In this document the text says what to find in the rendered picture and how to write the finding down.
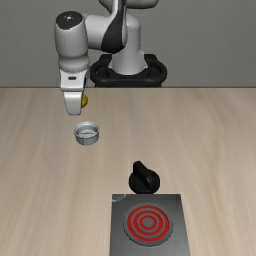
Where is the yellow lemon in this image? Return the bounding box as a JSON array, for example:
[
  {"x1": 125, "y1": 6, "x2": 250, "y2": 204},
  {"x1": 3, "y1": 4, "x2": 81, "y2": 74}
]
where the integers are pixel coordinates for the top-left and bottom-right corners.
[{"x1": 80, "y1": 94, "x2": 90, "y2": 109}]

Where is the grey ramekin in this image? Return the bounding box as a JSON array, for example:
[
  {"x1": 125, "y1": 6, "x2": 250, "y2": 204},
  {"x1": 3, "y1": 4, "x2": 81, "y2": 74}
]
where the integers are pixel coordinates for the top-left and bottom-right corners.
[{"x1": 73, "y1": 120, "x2": 101, "y2": 146}]

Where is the grey stove plate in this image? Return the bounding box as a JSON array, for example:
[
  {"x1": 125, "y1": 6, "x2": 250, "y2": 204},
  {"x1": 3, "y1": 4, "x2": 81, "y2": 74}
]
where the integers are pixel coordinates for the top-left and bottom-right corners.
[{"x1": 109, "y1": 160, "x2": 192, "y2": 256}]

